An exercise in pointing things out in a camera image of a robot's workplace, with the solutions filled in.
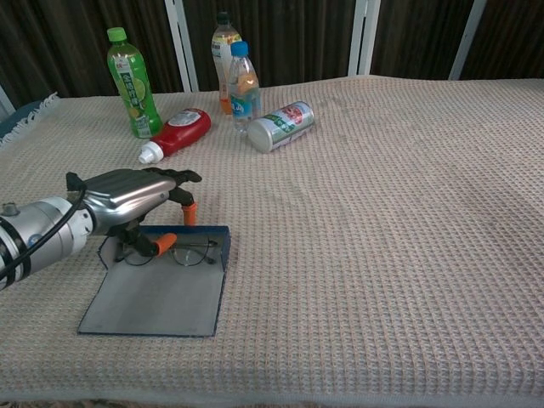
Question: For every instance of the green tea bottle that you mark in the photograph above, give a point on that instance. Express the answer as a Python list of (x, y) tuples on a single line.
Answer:
[(134, 98)]

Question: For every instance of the thin-framed eyeglasses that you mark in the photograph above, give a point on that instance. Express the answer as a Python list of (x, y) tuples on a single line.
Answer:
[(187, 257)]

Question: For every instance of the clear water bottle blue cap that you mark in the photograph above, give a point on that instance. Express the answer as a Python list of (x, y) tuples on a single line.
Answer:
[(245, 106)]

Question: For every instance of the blue glasses case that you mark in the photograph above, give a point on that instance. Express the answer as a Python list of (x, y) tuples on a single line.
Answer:
[(161, 297)]

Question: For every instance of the orange drink bottle black cap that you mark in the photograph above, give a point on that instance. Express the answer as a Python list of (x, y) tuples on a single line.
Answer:
[(221, 55)]

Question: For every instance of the dark blue table cover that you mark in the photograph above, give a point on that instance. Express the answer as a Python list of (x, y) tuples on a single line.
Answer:
[(13, 121)]

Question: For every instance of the red ketchup squeeze bottle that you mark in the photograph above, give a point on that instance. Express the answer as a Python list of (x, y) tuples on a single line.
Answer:
[(183, 132)]

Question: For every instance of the beige waffle weave cloth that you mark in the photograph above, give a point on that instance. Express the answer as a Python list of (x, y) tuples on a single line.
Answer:
[(361, 255)]

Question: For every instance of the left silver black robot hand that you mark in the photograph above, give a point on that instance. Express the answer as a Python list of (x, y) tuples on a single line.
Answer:
[(123, 193)]

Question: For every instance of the white green printed can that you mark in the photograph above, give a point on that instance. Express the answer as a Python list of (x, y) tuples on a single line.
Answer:
[(280, 125)]

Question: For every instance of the white screen frame post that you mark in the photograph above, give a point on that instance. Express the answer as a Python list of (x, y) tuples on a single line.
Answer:
[(465, 42), (363, 38), (5, 100), (183, 47)]

